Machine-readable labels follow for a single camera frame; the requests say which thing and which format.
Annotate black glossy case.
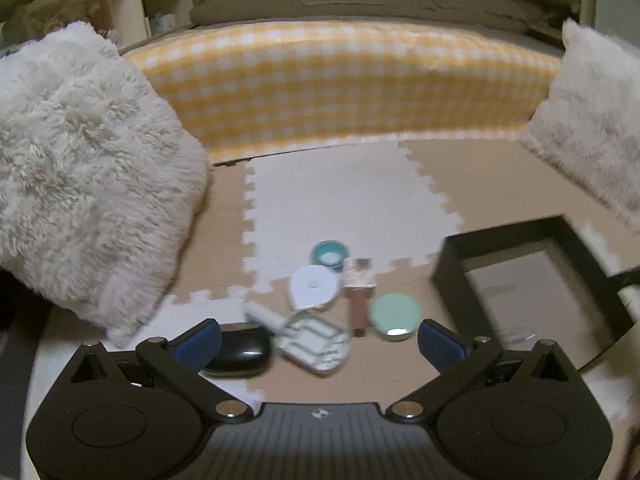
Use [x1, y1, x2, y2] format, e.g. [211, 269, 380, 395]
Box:
[203, 322, 272, 378]

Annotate black storage box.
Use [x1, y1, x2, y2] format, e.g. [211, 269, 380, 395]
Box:
[432, 216, 639, 368]

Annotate green round compact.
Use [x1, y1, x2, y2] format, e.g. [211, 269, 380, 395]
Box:
[369, 292, 423, 341]

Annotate white cylindrical tube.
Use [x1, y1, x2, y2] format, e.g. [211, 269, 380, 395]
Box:
[243, 301, 286, 334]

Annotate brown lip gloss tube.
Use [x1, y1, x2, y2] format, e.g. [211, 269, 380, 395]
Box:
[342, 258, 376, 337]

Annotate white tape measure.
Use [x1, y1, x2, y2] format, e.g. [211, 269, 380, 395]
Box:
[288, 264, 341, 311]

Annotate teal round jar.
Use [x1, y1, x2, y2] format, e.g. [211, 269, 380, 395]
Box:
[310, 240, 350, 273]

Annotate white fluffy left pillow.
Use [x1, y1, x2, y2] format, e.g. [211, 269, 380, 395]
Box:
[1, 22, 210, 345]

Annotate grey fluffy right pillow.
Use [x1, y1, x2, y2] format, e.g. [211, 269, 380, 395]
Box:
[521, 20, 639, 231]

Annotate yellow checkered cushion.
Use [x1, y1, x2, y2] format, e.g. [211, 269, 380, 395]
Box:
[128, 21, 560, 162]

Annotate wooden shelf unit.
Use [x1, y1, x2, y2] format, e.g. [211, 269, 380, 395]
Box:
[1, 0, 198, 52]

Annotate brown sofa cushions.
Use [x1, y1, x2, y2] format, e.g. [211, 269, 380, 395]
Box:
[190, 0, 528, 32]

